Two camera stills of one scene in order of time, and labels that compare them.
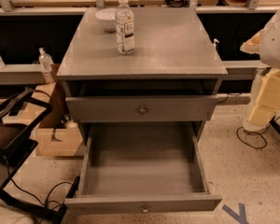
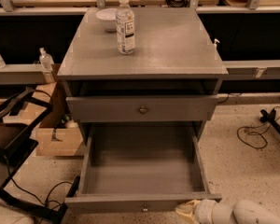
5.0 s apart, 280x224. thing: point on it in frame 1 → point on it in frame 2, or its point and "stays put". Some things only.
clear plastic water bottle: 125,26 stays put
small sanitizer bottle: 45,60 stays put
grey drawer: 142,168 stays put
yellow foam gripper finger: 273,94 → 196,211
